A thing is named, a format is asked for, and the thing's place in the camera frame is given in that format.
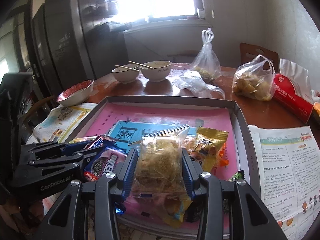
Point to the dark green seaweed packet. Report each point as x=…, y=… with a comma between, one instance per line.
x=237, y=176

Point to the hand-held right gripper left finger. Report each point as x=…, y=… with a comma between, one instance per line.
x=130, y=172

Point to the crumpled clear plastic bag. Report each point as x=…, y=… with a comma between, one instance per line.
x=197, y=83

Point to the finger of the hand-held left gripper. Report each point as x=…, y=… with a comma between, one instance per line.
x=67, y=148
x=62, y=162

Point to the wooden chopstick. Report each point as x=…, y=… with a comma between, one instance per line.
x=140, y=64
x=126, y=68

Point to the small jar on sill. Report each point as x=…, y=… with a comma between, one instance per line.
x=200, y=12

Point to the dark shallow cardboard box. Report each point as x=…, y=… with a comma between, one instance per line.
x=243, y=130

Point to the white ceramic bowl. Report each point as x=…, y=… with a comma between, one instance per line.
x=156, y=73
x=125, y=76

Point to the clear shredded snack packet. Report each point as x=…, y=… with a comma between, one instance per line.
x=160, y=165

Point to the gold foil snack packet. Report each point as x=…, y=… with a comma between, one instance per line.
x=210, y=145

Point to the tall knotted clear plastic bag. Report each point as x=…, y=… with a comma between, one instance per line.
x=206, y=60

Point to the curved back wooden chair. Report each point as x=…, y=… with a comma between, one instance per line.
x=40, y=106

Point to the row of small medicine bottles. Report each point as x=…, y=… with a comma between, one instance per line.
x=316, y=110

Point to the person's left forearm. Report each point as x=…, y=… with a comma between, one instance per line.
x=22, y=215

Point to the wooden chair with slotted back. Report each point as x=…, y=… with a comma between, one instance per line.
x=257, y=52

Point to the red tissue pack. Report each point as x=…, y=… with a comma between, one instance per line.
x=292, y=97

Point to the pink and blue book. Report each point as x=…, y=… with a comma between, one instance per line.
x=120, y=115

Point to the red patterned bowl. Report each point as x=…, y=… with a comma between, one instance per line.
x=75, y=93

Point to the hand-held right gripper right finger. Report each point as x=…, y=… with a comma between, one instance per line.
x=187, y=175

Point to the plastic bag of yellow food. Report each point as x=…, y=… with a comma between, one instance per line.
x=252, y=82

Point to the blue cookie packet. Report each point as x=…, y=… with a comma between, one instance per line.
x=110, y=161

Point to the dark storage rack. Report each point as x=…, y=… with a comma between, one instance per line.
x=105, y=7

